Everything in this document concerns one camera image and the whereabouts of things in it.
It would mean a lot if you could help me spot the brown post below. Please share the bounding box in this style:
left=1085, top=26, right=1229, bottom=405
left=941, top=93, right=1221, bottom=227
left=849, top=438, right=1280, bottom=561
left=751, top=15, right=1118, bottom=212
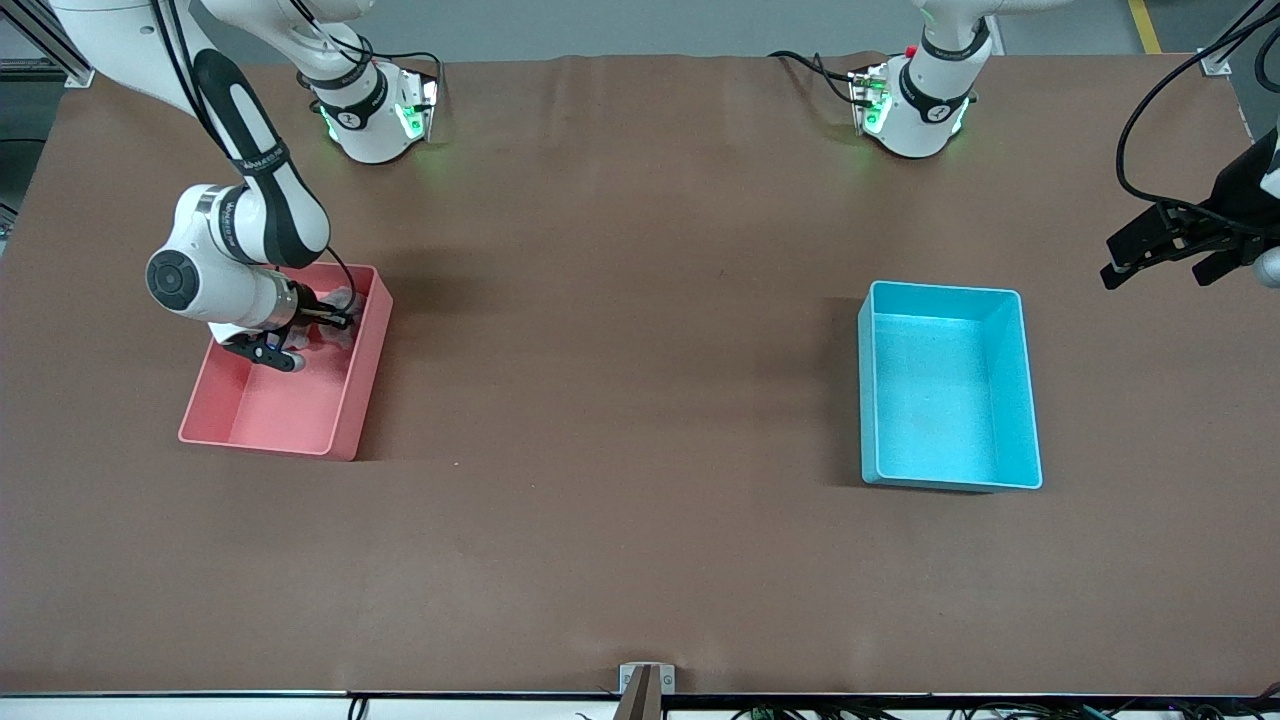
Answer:
left=612, top=665, right=663, bottom=720

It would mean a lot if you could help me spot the brown table mat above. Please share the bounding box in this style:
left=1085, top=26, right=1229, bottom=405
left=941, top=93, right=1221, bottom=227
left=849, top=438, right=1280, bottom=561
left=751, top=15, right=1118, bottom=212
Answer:
left=0, top=52, right=1280, bottom=696

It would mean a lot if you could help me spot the black left base cable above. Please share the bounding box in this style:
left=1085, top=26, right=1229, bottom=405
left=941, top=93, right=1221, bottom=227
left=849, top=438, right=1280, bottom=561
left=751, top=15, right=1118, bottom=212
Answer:
left=768, top=50, right=863, bottom=106

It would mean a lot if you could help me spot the pink plastic box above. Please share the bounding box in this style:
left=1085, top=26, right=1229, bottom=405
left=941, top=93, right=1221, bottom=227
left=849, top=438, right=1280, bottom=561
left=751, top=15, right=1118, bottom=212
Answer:
left=178, top=262, right=393, bottom=462

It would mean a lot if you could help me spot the right arm base connector plate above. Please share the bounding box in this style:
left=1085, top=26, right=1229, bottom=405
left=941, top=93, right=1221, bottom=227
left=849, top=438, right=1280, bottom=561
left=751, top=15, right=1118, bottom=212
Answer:
left=395, top=68, right=441, bottom=143

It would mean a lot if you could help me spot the aluminium frame profile with foot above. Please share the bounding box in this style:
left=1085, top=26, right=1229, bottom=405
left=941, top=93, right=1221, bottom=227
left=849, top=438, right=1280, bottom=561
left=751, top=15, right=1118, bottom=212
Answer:
left=1200, top=0, right=1280, bottom=77
left=0, top=20, right=99, bottom=89

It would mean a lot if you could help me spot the left arm base connector plate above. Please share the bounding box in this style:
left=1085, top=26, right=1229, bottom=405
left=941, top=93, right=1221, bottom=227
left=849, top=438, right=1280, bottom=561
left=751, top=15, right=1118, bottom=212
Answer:
left=848, top=65, right=891, bottom=136

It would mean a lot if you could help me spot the blue plastic box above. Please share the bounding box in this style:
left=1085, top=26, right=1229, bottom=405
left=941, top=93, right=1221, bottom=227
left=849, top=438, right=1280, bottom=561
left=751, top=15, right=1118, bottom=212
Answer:
left=858, top=280, right=1044, bottom=493

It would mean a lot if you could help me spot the grey metal bracket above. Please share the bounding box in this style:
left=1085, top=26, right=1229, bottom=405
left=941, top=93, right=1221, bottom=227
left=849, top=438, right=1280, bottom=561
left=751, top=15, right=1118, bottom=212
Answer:
left=619, top=663, right=676, bottom=696

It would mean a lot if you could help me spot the black right base cable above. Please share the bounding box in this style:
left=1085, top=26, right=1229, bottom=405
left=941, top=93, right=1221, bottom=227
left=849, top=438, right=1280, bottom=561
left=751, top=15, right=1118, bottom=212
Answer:
left=372, top=48, right=444, bottom=106

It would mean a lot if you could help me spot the black base cable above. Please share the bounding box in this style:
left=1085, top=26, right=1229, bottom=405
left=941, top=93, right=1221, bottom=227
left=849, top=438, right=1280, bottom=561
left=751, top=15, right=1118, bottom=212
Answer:
left=372, top=48, right=444, bottom=106
left=768, top=50, right=863, bottom=106

